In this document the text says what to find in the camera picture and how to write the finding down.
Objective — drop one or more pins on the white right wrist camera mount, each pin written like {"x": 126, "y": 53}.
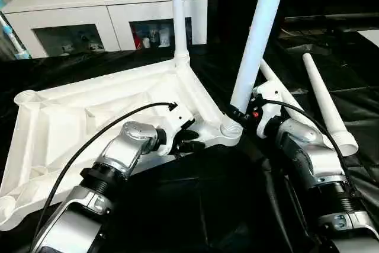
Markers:
{"x": 271, "y": 96}

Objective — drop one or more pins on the black plastic mat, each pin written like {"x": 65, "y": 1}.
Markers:
{"x": 213, "y": 205}

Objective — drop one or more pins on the white plastic table top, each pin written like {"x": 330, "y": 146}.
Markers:
{"x": 71, "y": 122}

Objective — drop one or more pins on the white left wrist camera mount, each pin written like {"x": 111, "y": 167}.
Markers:
{"x": 174, "y": 119}

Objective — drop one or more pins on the white plastic table leg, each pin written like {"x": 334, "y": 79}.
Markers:
{"x": 325, "y": 105}
{"x": 278, "y": 87}
{"x": 179, "y": 16}
{"x": 257, "y": 45}

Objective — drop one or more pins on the white board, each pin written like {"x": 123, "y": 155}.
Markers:
{"x": 374, "y": 35}

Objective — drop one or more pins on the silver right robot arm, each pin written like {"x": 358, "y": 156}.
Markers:
{"x": 314, "y": 164}

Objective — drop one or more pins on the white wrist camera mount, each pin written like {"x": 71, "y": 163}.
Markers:
{"x": 174, "y": 119}
{"x": 271, "y": 96}

